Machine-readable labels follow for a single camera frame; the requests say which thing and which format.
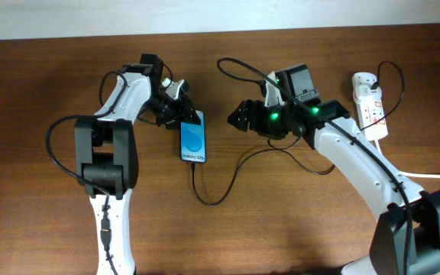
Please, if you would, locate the blue Galaxy smartphone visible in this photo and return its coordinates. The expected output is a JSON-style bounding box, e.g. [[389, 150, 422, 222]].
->
[[180, 111, 206, 163]]

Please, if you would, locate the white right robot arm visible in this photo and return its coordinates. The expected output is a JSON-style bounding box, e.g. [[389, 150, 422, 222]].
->
[[227, 100, 440, 274]]

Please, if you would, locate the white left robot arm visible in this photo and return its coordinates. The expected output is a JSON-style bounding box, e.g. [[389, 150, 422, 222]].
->
[[74, 64, 199, 274]]

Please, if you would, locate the white charger plug adapter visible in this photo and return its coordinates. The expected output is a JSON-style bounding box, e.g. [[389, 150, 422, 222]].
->
[[352, 72, 377, 98]]

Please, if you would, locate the white power strip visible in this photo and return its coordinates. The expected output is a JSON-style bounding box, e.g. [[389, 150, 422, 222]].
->
[[353, 88, 388, 141]]

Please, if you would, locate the white power strip cord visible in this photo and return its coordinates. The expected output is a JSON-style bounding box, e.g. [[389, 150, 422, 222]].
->
[[371, 139, 440, 182]]

